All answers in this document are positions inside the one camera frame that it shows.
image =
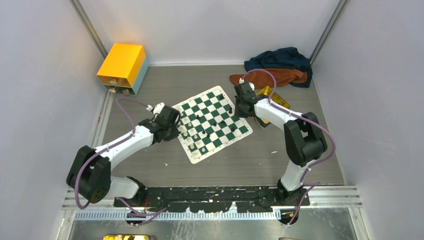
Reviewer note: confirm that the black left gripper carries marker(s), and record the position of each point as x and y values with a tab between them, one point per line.
174	134

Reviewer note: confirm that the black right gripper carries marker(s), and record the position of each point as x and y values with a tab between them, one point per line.
238	113

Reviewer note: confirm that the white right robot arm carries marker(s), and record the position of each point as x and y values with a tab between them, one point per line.
304	139

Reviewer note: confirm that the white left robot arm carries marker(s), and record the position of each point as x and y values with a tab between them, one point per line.
91	172

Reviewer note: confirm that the green white chess mat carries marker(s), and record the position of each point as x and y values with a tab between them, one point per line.
217	128

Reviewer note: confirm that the orange brown cloth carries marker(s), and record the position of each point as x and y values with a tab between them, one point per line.
283	77

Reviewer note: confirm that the dark blue cloth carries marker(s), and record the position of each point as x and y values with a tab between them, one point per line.
282	58

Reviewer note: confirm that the yellow teal drawer box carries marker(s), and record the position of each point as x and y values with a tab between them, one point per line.
124	69

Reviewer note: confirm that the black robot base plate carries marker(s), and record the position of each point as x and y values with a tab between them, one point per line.
218	199

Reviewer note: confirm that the aluminium wall rail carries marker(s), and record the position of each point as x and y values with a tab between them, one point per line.
87	23
335	16

